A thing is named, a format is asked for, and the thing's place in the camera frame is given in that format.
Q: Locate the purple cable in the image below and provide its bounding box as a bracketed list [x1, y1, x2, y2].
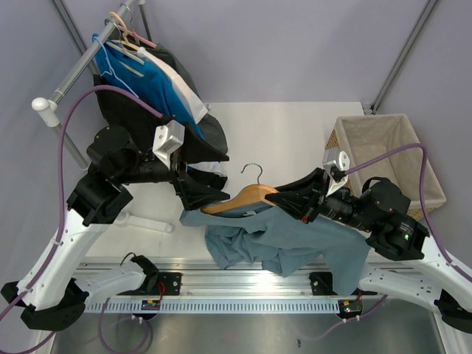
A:
[0, 85, 170, 322]
[344, 143, 460, 266]

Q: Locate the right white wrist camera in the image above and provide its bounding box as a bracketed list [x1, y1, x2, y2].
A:
[322, 147, 350, 196]

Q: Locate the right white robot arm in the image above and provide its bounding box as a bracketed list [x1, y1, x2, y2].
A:
[265, 167, 471, 333]

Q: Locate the brown wooden hanger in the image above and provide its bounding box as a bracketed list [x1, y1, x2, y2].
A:
[201, 162, 279, 215]

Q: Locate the wicker laundry basket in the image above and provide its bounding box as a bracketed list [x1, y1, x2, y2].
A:
[324, 114, 447, 222]

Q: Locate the dark grey t shirt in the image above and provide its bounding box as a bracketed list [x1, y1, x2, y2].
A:
[149, 44, 228, 153]

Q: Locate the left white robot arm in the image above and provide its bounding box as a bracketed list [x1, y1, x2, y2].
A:
[1, 121, 228, 332]

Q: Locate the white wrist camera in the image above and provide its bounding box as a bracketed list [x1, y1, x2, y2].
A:
[152, 120, 185, 169]
[322, 147, 350, 196]

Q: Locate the grey-blue t shirt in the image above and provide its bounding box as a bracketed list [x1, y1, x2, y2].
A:
[180, 203, 369, 296]

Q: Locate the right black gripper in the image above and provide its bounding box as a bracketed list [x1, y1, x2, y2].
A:
[265, 167, 376, 232]

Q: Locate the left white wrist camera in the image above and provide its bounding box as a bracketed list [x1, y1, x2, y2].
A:
[152, 120, 185, 169]

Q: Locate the aluminium mounting rail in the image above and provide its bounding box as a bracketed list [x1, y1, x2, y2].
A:
[73, 257, 443, 298]

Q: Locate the bright blue t shirt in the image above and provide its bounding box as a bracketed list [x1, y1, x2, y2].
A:
[94, 44, 203, 136]

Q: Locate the white t shirt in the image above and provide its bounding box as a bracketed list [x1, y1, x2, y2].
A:
[138, 47, 226, 178]

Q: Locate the white slotted cable duct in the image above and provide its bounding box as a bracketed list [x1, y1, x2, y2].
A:
[86, 298, 340, 314]

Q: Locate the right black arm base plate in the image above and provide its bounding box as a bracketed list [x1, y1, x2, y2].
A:
[308, 271, 378, 298]

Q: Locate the metal clothes rack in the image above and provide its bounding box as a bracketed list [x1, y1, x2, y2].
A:
[31, 0, 174, 233]

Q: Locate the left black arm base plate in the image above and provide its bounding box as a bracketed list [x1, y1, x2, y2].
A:
[120, 272, 182, 296]

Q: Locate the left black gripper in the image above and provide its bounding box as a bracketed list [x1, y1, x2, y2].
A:
[115, 122, 230, 209]

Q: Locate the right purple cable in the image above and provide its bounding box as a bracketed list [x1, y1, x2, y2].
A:
[344, 143, 460, 266]

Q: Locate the pink hanger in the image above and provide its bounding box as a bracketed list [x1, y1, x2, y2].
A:
[118, 24, 157, 49]

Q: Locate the black t shirt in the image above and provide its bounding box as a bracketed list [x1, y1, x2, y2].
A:
[96, 90, 226, 183]

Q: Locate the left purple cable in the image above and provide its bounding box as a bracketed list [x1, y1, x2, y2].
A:
[0, 85, 170, 322]

